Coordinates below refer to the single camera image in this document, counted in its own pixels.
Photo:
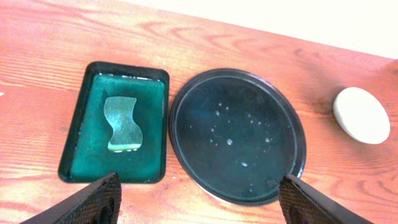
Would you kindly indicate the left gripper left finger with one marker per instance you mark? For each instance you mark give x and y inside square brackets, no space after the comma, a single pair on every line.
[98,202]

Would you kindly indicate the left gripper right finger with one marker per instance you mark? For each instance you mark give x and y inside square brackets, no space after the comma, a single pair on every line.
[301,203]

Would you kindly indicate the green scrubbing sponge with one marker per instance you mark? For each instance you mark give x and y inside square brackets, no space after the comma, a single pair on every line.
[127,136]

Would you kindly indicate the white plate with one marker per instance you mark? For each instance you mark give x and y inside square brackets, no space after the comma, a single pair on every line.
[361,116]

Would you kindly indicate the black rectangular water tray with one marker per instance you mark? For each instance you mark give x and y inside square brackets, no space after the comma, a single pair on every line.
[86,157]

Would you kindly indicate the black round tray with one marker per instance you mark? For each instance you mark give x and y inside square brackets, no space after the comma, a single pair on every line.
[236,136]

